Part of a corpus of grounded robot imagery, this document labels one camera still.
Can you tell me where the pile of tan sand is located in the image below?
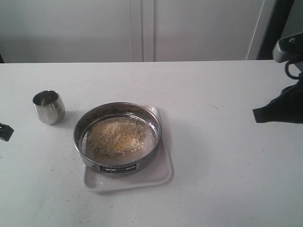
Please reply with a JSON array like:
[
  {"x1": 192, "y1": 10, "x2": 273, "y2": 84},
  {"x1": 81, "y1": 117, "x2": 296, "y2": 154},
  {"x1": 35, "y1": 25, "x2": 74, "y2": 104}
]
[{"x1": 87, "y1": 117, "x2": 157, "y2": 156}]

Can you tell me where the white plastic tray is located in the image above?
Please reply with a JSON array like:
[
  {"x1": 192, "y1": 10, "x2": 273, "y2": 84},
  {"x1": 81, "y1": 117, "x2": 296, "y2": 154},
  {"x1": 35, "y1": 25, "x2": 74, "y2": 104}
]
[{"x1": 83, "y1": 105, "x2": 173, "y2": 192}]

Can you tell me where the white cabinet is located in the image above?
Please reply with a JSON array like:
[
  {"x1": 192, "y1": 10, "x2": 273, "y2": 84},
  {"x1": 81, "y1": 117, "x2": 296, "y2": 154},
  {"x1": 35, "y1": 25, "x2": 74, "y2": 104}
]
[{"x1": 0, "y1": 0, "x2": 275, "y2": 63}]

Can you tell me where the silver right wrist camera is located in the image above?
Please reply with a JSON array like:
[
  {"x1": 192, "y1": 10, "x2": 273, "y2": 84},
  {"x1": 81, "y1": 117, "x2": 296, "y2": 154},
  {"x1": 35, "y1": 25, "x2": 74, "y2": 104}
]
[{"x1": 273, "y1": 32, "x2": 303, "y2": 63}]

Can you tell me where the stainless steel cup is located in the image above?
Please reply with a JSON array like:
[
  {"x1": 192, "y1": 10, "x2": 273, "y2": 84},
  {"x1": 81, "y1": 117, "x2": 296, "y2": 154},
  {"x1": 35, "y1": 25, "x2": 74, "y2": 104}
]
[{"x1": 32, "y1": 90, "x2": 65, "y2": 125}]

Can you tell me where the round steel sieve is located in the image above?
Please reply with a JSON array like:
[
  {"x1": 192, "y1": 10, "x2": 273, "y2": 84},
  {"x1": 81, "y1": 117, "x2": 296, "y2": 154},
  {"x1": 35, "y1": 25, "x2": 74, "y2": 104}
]
[{"x1": 73, "y1": 102, "x2": 162, "y2": 175}]

